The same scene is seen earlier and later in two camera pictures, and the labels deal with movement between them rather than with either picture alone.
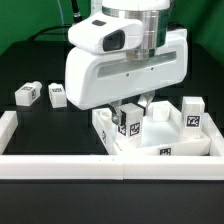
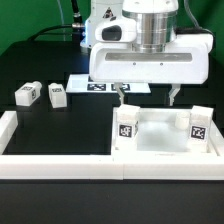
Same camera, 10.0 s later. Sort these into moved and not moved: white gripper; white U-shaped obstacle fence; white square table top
Moved: white gripper; white square table top
Not moved: white U-shaped obstacle fence
